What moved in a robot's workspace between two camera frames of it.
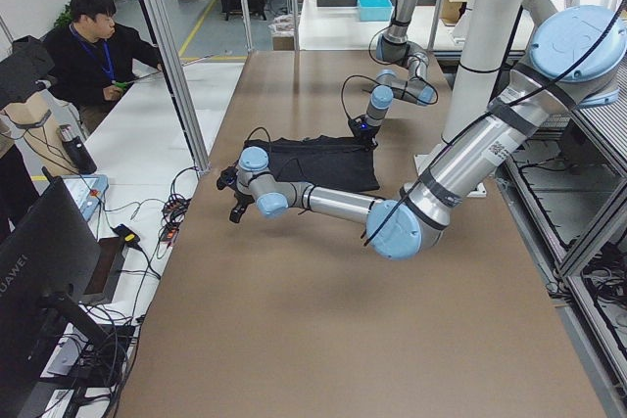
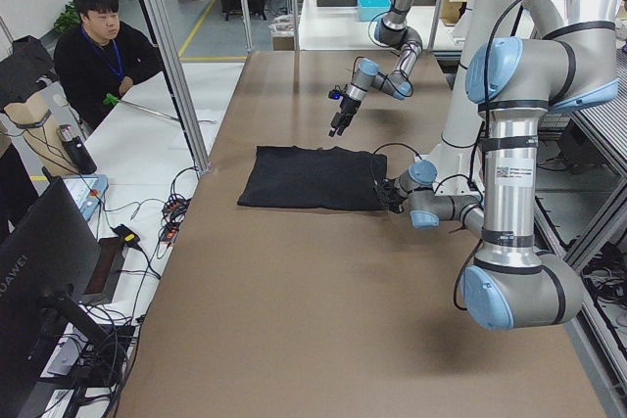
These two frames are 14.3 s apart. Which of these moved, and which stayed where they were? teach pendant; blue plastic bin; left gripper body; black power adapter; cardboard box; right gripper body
Moved: left gripper body; right gripper body
Stayed: cardboard box; black power adapter; blue plastic bin; teach pendant
